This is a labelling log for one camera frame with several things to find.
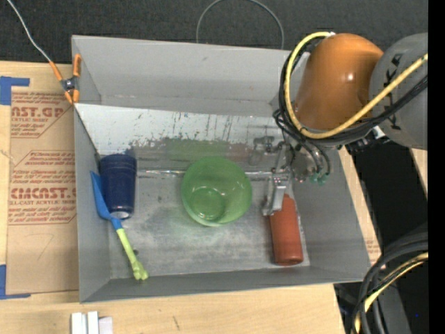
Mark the grey metal bin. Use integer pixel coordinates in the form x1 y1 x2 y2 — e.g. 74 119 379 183
70 34 373 304

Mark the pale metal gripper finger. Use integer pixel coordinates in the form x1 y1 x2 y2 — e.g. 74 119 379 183
261 180 277 217
274 182 289 212

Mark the blue and green spatula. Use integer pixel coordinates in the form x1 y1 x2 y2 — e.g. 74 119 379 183
89 170 150 282

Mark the black cylinder on white bracket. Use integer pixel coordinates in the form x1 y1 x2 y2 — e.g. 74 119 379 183
344 125 388 153

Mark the brown cardboard board red print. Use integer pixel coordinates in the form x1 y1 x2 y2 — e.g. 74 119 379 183
0 60 81 301

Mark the red-brown bottle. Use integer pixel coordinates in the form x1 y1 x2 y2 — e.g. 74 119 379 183
268 192 305 267

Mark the green translucent bowl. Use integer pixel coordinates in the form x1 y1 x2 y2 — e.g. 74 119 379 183
180 156 254 228

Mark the dark blue cup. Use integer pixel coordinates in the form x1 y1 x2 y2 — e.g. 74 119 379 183
98 153 138 221

